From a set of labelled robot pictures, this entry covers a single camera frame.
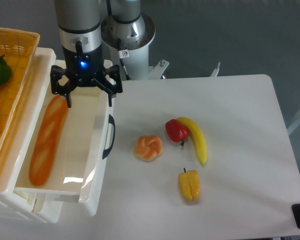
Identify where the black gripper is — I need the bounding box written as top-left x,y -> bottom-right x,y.
50,46 -> 123,108

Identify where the long orange bread loaf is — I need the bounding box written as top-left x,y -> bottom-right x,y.
28,95 -> 68,187

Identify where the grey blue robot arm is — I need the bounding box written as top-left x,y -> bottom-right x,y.
50,0 -> 146,107

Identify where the open upper white drawer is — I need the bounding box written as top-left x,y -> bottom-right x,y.
14,87 -> 115,216

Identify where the round knotted bread roll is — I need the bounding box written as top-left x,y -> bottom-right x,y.
133,135 -> 163,162

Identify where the white plastic drawer cabinet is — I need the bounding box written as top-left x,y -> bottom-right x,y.
0,47 -> 62,223

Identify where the orange woven basket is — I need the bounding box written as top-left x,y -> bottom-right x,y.
0,27 -> 40,161

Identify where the red bell pepper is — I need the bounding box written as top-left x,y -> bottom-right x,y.
165,119 -> 189,146

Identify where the yellow banana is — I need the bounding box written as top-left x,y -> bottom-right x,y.
176,117 -> 208,165

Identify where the yellow bell pepper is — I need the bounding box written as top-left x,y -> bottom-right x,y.
178,167 -> 201,202

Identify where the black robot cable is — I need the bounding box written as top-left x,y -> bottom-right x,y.
116,37 -> 132,81

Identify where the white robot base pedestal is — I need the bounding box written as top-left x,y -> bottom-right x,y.
101,13 -> 170,80

